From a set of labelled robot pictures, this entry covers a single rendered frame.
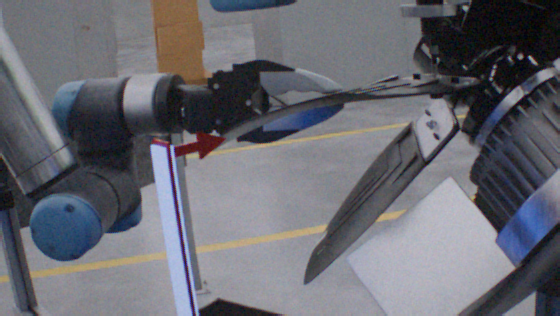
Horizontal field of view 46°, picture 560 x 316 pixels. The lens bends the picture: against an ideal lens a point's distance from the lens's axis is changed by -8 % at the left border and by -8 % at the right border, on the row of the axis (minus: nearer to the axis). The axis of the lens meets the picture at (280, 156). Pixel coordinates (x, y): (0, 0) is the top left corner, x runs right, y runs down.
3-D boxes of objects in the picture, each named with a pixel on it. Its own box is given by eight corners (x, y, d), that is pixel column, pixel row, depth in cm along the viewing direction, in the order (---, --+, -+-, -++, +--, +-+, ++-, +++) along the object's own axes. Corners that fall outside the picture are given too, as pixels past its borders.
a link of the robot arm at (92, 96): (82, 137, 93) (74, 76, 91) (154, 135, 90) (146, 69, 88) (53, 152, 85) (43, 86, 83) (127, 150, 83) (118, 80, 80)
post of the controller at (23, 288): (38, 305, 105) (12, 187, 100) (21, 311, 103) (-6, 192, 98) (32, 300, 107) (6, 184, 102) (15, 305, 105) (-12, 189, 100)
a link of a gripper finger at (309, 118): (350, 100, 82) (273, 98, 84) (342, 104, 76) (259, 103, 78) (350, 126, 82) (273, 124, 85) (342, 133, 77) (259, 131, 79)
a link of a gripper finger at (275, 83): (347, 62, 81) (270, 70, 84) (338, 64, 75) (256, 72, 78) (350, 89, 82) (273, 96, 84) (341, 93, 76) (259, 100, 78)
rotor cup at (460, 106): (569, 68, 83) (502, 2, 88) (534, 56, 72) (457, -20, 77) (497, 148, 90) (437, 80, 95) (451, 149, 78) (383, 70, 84)
